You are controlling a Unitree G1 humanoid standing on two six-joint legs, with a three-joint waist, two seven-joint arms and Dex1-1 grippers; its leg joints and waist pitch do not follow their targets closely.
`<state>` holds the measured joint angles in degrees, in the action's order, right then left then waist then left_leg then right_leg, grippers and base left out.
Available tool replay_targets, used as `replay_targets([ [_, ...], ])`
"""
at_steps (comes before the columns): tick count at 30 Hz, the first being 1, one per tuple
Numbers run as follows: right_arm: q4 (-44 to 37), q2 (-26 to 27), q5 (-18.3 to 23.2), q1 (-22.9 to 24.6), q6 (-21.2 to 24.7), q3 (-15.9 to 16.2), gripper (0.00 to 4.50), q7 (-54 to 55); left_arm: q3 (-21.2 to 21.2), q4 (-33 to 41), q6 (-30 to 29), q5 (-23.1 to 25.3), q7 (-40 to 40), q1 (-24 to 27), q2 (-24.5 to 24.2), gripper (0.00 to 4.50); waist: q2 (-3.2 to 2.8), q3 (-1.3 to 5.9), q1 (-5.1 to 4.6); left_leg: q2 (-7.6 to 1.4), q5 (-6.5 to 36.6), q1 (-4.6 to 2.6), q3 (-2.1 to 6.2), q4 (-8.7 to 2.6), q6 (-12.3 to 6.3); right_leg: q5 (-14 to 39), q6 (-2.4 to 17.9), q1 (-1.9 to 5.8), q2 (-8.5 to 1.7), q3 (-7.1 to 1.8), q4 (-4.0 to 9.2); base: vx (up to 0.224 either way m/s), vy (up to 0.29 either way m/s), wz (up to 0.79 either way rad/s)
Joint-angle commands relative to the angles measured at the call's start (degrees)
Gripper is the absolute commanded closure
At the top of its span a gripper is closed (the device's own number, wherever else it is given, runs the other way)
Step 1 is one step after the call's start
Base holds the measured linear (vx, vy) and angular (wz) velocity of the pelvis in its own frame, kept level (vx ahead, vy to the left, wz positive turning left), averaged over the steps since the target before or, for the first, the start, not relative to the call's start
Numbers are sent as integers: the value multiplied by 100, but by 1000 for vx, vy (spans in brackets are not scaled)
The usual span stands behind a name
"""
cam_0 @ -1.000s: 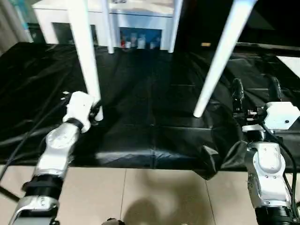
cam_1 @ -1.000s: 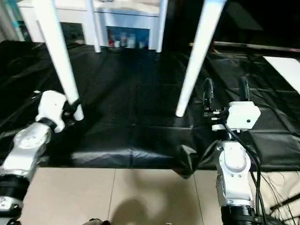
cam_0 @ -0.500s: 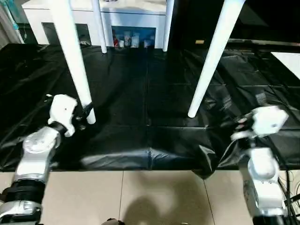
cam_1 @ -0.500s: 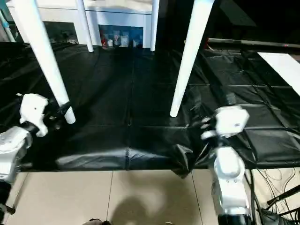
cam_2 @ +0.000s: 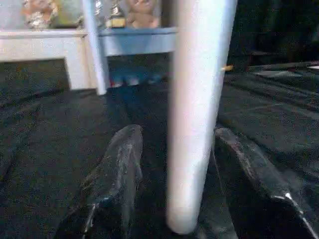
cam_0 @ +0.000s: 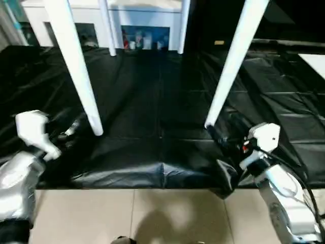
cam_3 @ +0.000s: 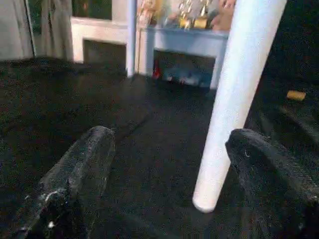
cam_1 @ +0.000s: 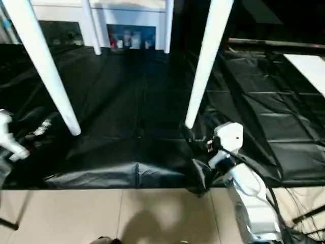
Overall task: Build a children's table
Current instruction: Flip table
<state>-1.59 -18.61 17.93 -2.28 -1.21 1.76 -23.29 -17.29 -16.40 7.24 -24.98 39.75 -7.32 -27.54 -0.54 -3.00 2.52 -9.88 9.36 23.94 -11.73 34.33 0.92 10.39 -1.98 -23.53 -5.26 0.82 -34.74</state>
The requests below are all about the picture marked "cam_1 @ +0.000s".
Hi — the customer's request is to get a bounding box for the white plastic table leg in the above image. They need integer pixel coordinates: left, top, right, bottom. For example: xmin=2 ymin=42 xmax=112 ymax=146
xmin=164 ymin=0 xmax=175 ymax=54
xmin=80 ymin=0 xmax=103 ymax=56
xmin=184 ymin=0 xmax=236 ymax=128
xmin=4 ymin=0 xmax=82 ymax=137

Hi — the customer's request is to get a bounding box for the black work mat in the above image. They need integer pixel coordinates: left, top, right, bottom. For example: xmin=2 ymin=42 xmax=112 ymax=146
xmin=0 ymin=43 xmax=325 ymax=198

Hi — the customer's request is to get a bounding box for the black tripod leg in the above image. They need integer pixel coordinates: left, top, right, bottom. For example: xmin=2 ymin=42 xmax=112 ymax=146
xmin=0 ymin=190 xmax=34 ymax=231

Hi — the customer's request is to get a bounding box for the white side board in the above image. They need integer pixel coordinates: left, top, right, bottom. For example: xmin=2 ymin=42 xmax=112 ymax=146
xmin=283 ymin=53 xmax=325 ymax=97

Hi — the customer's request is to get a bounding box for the long black bar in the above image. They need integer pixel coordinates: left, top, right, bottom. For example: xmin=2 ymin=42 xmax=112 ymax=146
xmin=228 ymin=38 xmax=325 ymax=49

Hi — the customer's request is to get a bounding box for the white glass-door cabinet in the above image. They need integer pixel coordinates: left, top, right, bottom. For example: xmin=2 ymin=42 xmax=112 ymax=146
xmin=32 ymin=0 xmax=168 ymax=50

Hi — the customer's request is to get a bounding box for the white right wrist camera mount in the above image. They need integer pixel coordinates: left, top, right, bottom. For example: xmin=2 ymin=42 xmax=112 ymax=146
xmin=208 ymin=121 xmax=244 ymax=168

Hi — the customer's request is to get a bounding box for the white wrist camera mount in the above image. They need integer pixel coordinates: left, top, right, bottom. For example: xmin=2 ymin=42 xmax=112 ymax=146
xmin=208 ymin=121 xmax=244 ymax=168
xmin=0 ymin=109 xmax=30 ymax=163

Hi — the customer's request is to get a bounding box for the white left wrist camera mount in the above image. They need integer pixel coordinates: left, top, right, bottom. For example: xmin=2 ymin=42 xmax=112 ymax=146
xmin=0 ymin=109 xmax=30 ymax=163

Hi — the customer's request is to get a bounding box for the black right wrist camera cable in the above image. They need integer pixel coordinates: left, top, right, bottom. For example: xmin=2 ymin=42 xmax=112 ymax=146
xmin=223 ymin=148 xmax=287 ymax=244

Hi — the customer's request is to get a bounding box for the black floor cable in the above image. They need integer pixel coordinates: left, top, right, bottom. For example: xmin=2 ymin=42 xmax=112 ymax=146
xmin=279 ymin=188 xmax=325 ymax=241

